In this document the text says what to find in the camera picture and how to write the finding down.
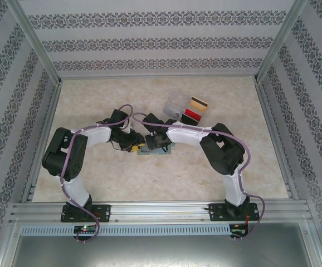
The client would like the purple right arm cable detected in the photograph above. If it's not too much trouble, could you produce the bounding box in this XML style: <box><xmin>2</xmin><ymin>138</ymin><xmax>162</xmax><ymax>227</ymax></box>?
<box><xmin>133</xmin><ymin>112</ymin><xmax>269</xmax><ymax>240</ymax></box>

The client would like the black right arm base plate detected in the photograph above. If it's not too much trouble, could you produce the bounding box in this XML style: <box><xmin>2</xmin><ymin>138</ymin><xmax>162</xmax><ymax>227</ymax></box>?
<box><xmin>207</xmin><ymin>202</ymin><xmax>260</xmax><ymax>223</ymax></box>

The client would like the grey slotted cable duct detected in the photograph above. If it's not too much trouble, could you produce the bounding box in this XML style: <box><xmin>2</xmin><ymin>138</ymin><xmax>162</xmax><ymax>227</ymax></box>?
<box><xmin>20</xmin><ymin>224</ymin><xmax>232</xmax><ymax>236</ymax></box>

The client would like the gold card with black stripe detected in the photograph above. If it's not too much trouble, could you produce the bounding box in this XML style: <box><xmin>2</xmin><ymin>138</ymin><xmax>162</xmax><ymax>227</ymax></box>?
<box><xmin>189</xmin><ymin>96</ymin><xmax>209</xmax><ymax>111</ymax></box>

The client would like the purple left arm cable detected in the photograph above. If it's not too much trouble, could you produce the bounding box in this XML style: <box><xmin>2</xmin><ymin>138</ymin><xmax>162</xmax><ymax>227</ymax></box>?
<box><xmin>60</xmin><ymin>103</ymin><xmax>135</xmax><ymax>245</ymax></box>

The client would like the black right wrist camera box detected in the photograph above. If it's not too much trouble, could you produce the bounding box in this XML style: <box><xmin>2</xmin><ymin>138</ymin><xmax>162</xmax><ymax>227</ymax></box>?
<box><xmin>143</xmin><ymin>112</ymin><xmax>164</xmax><ymax>131</ymax></box>

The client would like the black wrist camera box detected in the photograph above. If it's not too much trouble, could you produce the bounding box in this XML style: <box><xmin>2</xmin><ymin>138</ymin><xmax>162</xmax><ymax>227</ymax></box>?
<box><xmin>143</xmin><ymin>112</ymin><xmax>164</xmax><ymax>131</ymax></box>
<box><xmin>109</xmin><ymin>108</ymin><xmax>131</xmax><ymax>128</ymax></box>

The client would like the grey metal sheet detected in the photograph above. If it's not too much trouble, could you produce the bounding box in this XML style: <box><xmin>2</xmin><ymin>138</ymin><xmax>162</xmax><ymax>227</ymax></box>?
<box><xmin>0</xmin><ymin>235</ymin><xmax>322</xmax><ymax>267</ymax></box>

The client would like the aluminium side rail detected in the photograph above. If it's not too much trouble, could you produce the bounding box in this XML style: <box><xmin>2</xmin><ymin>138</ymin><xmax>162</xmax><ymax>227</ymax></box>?
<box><xmin>254</xmin><ymin>79</ymin><xmax>300</xmax><ymax>201</ymax></box>
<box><xmin>21</xmin><ymin>80</ymin><xmax>64</xmax><ymax>203</ymax></box>

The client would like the black credit card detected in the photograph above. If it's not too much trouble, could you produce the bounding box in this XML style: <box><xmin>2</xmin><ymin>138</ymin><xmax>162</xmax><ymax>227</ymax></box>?
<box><xmin>180</xmin><ymin>113</ymin><xmax>202</xmax><ymax>125</ymax></box>

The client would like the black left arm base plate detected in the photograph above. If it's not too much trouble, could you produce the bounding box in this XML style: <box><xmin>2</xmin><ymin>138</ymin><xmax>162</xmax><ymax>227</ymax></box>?
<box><xmin>61</xmin><ymin>204</ymin><xmax>112</xmax><ymax>223</ymax></box>

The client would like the aluminium frame post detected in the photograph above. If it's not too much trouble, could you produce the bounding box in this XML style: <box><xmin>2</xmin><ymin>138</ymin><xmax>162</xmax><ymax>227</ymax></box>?
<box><xmin>9</xmin><ymin>0</ymin><xmax>64</xmax><ymax>86</ymax></box>
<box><xmin>253</xmin><ymin>0</ymin><xmax>309</xmax><ymax>84</ymax></box>

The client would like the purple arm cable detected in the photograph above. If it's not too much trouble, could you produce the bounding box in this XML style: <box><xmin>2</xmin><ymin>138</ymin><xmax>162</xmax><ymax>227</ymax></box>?
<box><xmin>60</xmin><ymin>103</ymin><xmax>135</xmax><ymax>245</ymax></box>
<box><xmin>133</xmin><ymin>112</ymin><xmax>269</xmax><ymax>240</ymax></box>

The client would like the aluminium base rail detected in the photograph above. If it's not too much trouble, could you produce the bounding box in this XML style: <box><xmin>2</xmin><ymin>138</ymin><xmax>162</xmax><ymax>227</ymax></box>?
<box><xmin>9</xmin><ymin>202</ymin><xmax>315</xmax><ymax>223</ymax></box>

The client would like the clear acrylic card stand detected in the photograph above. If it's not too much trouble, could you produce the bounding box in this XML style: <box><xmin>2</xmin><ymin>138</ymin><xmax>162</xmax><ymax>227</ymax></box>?
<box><xmin>164</xmin><ymin>93</ymin><xmax>209</xmax><ymax>125</ymax></box>

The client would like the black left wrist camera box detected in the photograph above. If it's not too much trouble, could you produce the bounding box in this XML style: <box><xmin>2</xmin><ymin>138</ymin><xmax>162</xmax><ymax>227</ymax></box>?
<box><xmin>109</xmin><ymin>108</ymin><xmax>131</xmax><ymax>128</ymax></box>

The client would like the red credit card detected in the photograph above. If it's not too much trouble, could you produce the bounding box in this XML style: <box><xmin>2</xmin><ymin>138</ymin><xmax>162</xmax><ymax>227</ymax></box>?
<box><xmin>183</xmin><ymin>108</ymin><xmax>205</xmax><ymax>119</ymax></box>

